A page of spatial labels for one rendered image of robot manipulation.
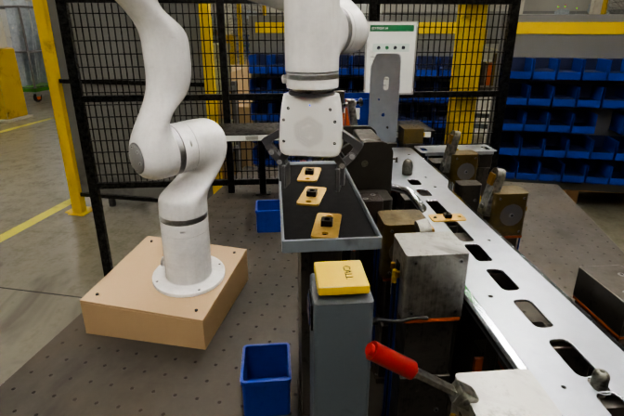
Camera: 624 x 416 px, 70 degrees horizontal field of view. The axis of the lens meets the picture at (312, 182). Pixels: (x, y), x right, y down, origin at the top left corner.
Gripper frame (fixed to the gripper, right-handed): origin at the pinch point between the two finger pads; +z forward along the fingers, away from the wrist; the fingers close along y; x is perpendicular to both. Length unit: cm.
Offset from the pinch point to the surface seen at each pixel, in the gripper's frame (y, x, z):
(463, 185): 34, 61, 20
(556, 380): 36.5, -18.5, 18.7
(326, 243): 5.3, -16.8, 2.7
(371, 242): 11.4, -15.0, 2.8
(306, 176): -2.9, 9.3, 2.4
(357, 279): 10.4, -25.1, 2.7
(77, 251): -193, 161, 119
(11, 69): -586, 540, 41
